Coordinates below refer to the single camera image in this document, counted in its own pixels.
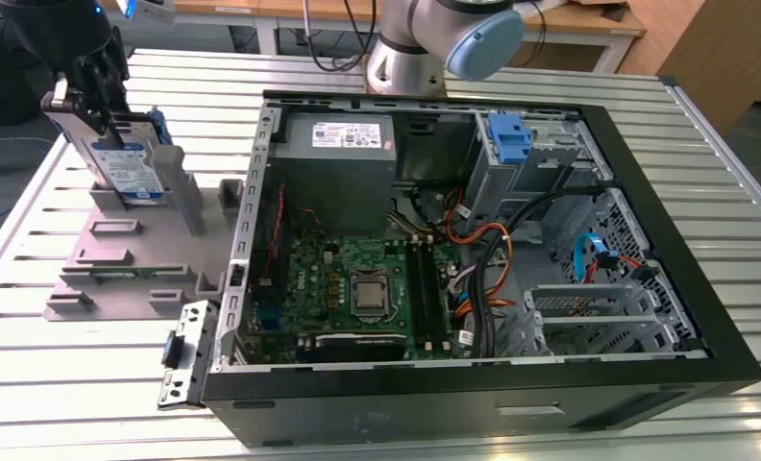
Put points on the wooden desk white frame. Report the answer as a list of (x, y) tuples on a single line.
[(585, 21)]

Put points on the green RAM stick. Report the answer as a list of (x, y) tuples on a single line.
[(127, 274)]

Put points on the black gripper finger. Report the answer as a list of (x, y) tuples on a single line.
[(99, 86)]

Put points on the hard disk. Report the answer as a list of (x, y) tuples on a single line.
[(124, 168)]

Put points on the green motherboard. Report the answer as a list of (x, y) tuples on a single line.
[(317, 269)]

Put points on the black graphics card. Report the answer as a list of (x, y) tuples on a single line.
[(355, 348)]

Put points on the blue drive latch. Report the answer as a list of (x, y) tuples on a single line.
[(509, 139)]

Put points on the black mesh waste basket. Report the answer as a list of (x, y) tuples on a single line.
[(3, 96)]

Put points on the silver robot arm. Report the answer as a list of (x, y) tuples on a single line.
[(406, 72)]

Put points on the metal disk bay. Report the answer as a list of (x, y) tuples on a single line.
[(598, 319)]

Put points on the black RAM slot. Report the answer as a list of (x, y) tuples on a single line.
[(419, 298), (435, 298)]

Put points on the grey power supply unit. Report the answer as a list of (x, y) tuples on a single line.
[(335, 192)]

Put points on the silver CPU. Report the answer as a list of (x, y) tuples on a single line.
[(369, 294)]

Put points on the black PC case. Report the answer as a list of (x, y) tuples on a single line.
[(419, 408)]

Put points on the grey optical drive cage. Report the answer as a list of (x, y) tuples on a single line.
[(548, 168)]

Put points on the CPU socket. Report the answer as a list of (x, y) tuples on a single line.
[(369, 317)]

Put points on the wooden cabinet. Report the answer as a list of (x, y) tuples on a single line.
[(733, 48)]

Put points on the grey parts rack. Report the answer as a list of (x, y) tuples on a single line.
[(156, 249)]

